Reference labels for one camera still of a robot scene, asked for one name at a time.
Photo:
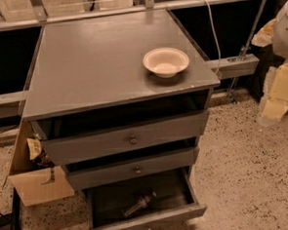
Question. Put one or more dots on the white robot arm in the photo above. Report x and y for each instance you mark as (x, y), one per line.
(280, 33)

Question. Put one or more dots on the clear plastic water bottle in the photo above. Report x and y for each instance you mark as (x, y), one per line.
(142, 202)

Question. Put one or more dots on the grey middle drawer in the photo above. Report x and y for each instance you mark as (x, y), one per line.
(141, 166)

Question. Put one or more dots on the brown cardboard box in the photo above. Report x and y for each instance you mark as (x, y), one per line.
(35, 186)

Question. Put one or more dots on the black stand leg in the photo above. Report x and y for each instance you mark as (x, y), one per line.
(11, 221)

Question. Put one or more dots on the grey top drawer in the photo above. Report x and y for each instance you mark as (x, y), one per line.
(83, 147)

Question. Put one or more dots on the grey drawer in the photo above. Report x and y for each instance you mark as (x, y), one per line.
(175, 202)
(141, 166)
(83, 147)

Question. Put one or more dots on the grey bottom drawer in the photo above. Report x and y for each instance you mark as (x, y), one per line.
(175, 202)

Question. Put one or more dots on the grey wooden drawer cabinet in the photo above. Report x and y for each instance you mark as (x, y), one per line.
(89, 77)

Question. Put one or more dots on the white paper bowl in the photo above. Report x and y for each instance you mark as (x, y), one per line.
(165, 62)

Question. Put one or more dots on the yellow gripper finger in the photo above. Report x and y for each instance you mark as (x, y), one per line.
(274, 102)
(264, 35)

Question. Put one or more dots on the yellow snack bag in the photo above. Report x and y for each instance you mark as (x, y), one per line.
(34, 148)

